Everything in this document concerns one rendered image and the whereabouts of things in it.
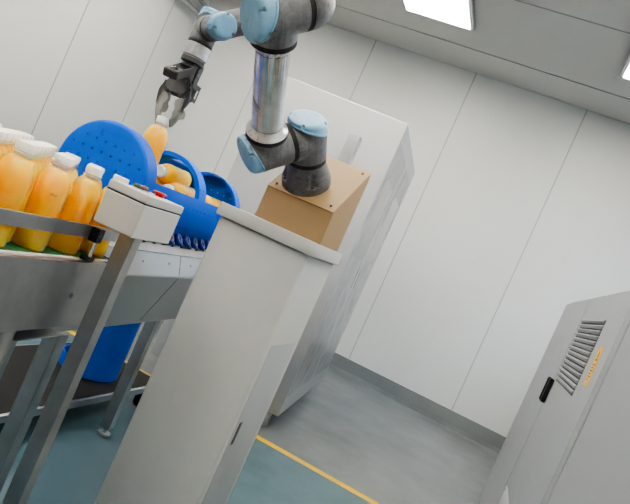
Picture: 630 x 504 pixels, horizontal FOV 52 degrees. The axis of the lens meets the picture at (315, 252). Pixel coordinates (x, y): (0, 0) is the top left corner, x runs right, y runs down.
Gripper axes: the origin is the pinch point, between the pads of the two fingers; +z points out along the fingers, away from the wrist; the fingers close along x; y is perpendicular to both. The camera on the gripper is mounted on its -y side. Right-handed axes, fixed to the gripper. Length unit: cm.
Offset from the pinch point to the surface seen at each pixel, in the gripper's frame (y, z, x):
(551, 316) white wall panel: 478, -10, -204
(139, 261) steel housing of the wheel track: 8.6, 42.1, -6.8
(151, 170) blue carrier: -8.7, 15.1, -7.3
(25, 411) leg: -12, 90, -3
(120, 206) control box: -47, 25, -23
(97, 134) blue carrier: -11.6, 11.9, 10.5
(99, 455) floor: 70, 130, 4
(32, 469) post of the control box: -38, 89, -25
